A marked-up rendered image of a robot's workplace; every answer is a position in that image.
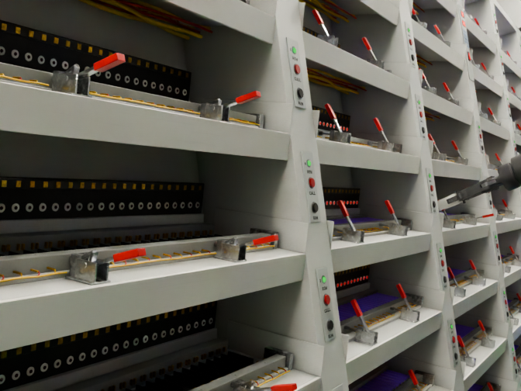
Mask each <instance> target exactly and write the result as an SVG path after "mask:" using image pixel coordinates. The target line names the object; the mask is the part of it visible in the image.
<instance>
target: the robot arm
mask: <svg viewBox="0 0 521 391"><path fill-rule="evenodd" d="M510 161H511V163H506V164H504V165H501V166H499V167H498V173H499V176H497V177H495V176H490V177H488V178H486V179H485V180H483V181H481V182H479V183H478V184H475V185H473V186H471V187H468V188H466V189H464V190H461V191H459V192H458V191H455V192H456V193H454V194H453V195H449V196H448V197H445V198H443V199H440V200H438V201H437V203H438V209H439V211H442V210H443V209H448V208H450V207H452V206H455V205H457V204H459V203H461V202H463V203H466V202H465V200H469V199H472V198H474V197H476V196H479V195H481V194H484V193H488V192H491V191H495V190H498V189H499V186H501V185H504V186H505V188H506V189H507V190H508V191H512V190H513V189H517V188H519V187H520V186H521V154H519V153H518V152H516V156H515V157H512V158H511V160H510Z"/></svg>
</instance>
